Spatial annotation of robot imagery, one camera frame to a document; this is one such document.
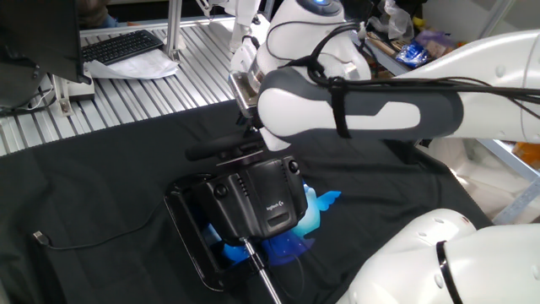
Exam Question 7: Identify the orange box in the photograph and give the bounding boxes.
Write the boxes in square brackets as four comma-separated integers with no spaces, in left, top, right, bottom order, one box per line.
[512,142,540,170]

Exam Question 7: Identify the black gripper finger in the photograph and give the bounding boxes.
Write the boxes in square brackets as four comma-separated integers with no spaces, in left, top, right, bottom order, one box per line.
[248,124,266,143]
[235,112,255,130]

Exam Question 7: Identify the black computer monitor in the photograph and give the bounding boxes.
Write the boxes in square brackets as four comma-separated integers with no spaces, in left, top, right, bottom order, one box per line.
[0,0,92,111]

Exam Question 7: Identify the silver metal clamp rod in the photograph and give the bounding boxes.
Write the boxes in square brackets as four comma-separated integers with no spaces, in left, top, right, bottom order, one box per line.
[239,236,283,304]

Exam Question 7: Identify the aluminium frame post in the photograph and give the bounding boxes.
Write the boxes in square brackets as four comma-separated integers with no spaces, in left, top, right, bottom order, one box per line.
[165,0,186,61]

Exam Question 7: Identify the silver wrist camera blue ends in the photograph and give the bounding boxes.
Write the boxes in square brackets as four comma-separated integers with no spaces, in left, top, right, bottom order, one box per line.
[229,70,259,120]

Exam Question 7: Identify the black wheel base unit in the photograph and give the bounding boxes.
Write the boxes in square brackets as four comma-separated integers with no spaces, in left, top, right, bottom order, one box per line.
[163,172,255,293]

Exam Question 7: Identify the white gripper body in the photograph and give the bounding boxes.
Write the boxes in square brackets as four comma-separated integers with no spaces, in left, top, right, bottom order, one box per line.
[229,36,293,153]

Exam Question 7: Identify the white paper sheets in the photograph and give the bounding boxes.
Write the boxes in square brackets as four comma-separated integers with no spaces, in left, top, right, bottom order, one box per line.
[84,49,181,80]

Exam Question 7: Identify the black computer keyboard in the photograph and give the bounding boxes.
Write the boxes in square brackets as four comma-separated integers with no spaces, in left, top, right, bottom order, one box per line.
[81,29,165,67]

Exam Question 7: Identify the aluminium frame rail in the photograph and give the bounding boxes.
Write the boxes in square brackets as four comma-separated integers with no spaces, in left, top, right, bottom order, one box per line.
[78,15,237,38]

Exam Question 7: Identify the black table cloth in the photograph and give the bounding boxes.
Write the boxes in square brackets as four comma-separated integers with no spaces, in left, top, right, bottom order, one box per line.
[0,99,493,304]

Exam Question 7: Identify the clear crumpled plastic bag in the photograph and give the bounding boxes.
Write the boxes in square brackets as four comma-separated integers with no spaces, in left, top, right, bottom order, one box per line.
[367,0,415,41]

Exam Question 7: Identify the purple plastic bag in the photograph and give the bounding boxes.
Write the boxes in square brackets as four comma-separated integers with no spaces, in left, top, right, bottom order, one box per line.
[415,28,457,58]

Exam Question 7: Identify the thin black USB cable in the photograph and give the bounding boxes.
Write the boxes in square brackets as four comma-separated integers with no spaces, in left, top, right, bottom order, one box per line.
[32,198,166,252]

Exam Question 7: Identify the blue plastic bag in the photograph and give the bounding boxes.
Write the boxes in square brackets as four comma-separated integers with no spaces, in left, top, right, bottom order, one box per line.
[395,40,431,68]

